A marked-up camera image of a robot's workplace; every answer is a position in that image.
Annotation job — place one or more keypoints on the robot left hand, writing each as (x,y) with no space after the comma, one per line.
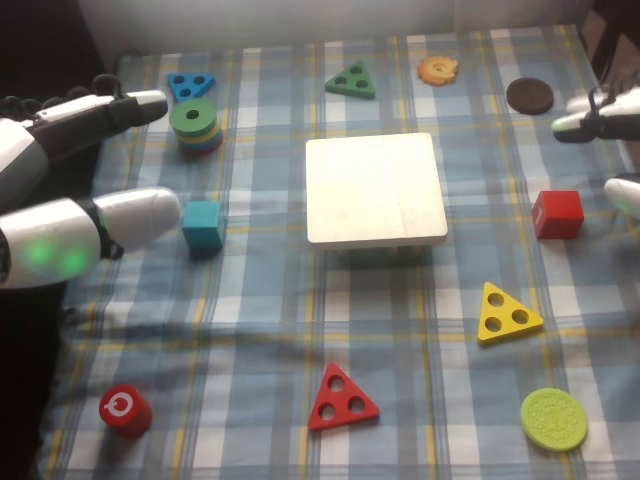
(60,240)

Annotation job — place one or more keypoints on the red cylinder peg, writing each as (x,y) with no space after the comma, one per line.
(125,410)

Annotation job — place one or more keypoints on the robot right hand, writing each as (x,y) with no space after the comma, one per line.
(615,112)

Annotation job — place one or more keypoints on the black backdrop cloth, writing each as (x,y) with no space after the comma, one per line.
(40,40)

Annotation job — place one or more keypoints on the green triangle block with holes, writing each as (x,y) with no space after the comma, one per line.
(350,90)

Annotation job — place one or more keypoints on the dark brown toy cookie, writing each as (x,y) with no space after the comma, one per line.
(530,96)

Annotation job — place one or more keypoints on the blue plaid tablecloth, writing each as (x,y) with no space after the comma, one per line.
(260,325)

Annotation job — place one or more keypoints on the red triangle block with holes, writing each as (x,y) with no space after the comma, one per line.
(340,420)

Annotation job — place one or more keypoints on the blue triangle block with holes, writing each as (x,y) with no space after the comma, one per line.
(177,92)

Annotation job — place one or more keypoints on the blue cube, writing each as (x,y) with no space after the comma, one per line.
(201,230)

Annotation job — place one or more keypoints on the green toy sandwich cookie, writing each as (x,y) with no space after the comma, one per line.
(552,420)

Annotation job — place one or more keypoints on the red cube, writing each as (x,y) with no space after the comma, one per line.
(557,215)

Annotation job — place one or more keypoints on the yellow triangle block with holes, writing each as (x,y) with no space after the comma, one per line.
(484,330)

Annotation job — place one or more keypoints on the tan toy cookie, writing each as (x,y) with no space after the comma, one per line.
(430,75)

